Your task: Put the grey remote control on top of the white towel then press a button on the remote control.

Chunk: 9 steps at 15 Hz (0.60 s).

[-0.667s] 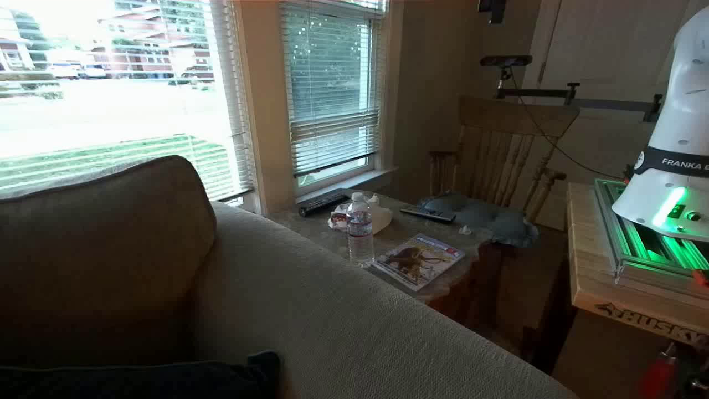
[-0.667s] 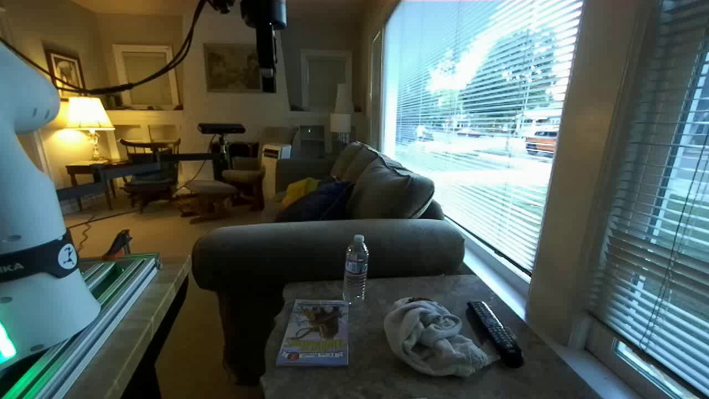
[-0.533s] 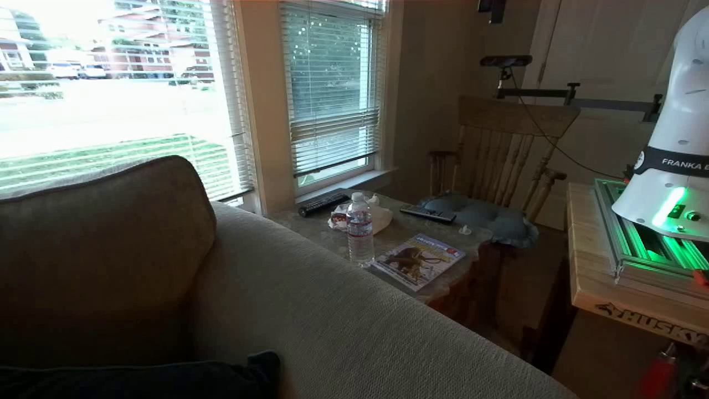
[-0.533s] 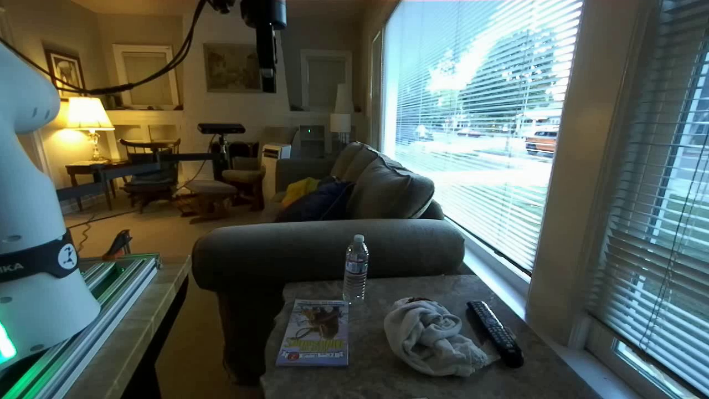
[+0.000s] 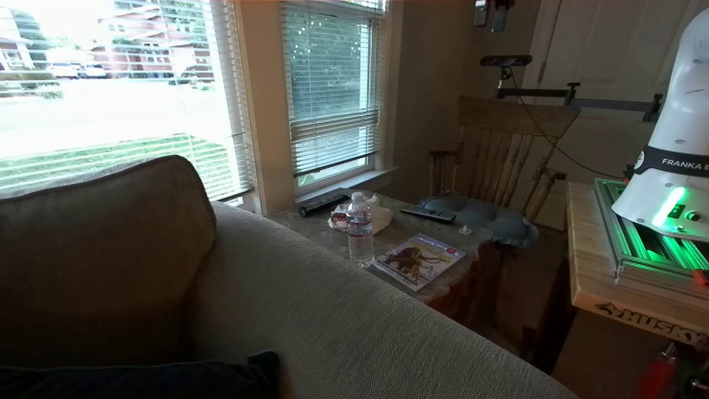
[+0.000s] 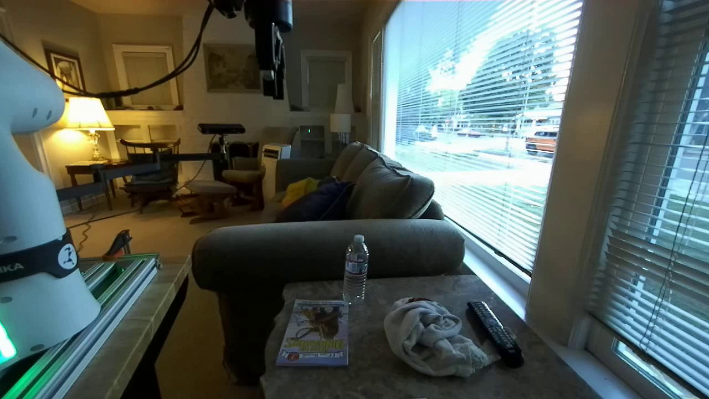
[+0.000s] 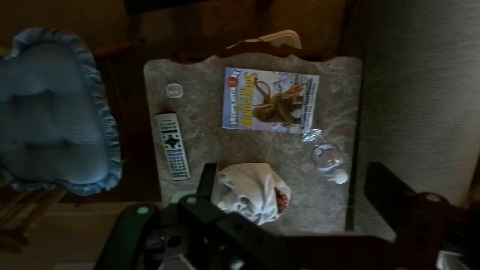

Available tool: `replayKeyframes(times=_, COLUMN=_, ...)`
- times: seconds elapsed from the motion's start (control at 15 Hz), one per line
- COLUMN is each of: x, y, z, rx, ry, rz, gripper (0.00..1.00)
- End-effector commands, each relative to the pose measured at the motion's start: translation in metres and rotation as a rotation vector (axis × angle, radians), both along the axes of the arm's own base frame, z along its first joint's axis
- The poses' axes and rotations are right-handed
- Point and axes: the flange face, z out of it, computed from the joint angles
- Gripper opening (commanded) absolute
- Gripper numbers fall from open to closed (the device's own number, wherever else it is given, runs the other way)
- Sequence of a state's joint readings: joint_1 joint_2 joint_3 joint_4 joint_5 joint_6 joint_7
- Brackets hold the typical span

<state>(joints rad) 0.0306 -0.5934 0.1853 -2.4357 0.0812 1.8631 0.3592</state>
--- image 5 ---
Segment white towel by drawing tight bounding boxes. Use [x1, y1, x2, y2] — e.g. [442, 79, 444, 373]
[327, 193, 397, 236]

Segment black stereo camera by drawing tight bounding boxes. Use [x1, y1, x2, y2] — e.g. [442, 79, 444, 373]
[479, 54, 535, 70]

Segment wooden rocking chair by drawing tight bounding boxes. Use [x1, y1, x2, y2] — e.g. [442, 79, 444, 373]
[426, 93, 586, 362]

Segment blue ruffled seat cushion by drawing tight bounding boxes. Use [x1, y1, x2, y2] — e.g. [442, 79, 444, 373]
[419, 193, 541, 251]

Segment clear plastic water bottle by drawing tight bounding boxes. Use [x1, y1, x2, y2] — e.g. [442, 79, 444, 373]
[345, 190, 377, 269]

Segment thin black camera cable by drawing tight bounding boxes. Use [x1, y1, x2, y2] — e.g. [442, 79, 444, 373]
[516, 90, 639, 183]

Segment wide window blinds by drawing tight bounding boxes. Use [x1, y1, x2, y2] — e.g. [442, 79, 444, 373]
[0, 0, 257, 205]

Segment metal robot mounting plate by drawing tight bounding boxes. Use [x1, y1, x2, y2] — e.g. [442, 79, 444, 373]
[594, 174, 709, 286]

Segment black camera boom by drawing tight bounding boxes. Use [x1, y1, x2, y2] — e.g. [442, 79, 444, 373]
[494, 64, 665, 124]

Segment beige fabric sofa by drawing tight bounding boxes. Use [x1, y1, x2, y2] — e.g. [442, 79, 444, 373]
[0, 152, 579, 399]

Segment magazine with animal cover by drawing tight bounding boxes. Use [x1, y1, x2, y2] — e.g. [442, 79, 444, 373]
[369, 232, 470, 294]

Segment narrow window blinds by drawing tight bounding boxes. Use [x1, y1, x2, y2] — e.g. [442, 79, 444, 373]
[279, 0, 388, 194]

